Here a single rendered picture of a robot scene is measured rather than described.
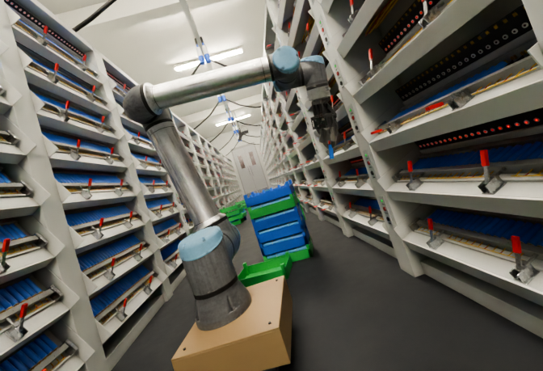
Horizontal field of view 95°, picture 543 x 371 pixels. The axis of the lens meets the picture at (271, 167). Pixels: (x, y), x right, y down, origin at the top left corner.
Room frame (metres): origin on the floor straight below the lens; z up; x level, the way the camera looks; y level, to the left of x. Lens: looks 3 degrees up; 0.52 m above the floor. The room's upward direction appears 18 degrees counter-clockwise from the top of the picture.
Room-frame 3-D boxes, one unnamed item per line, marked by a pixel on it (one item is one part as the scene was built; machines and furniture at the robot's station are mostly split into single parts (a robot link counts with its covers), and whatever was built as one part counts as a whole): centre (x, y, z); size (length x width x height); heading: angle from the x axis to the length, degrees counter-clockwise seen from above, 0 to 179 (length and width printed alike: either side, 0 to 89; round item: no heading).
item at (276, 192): (1.65, 0.06, 0.44); 0.30 x 0.20 x 0.08; 80
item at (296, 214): (1.65, 0.06, 0.28); 0.30 x 0.20 x 0.08; 80
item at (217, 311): (0.85, 0.30, 0.20); 0.19 x 0.19 x 0.10
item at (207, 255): (0.86, 0.30, 0.34); 0.17 x 0.15 x 0.18; 178
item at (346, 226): (1.72, -0.44, 0.88); 0.20 x 0.09 x 1.77; 94
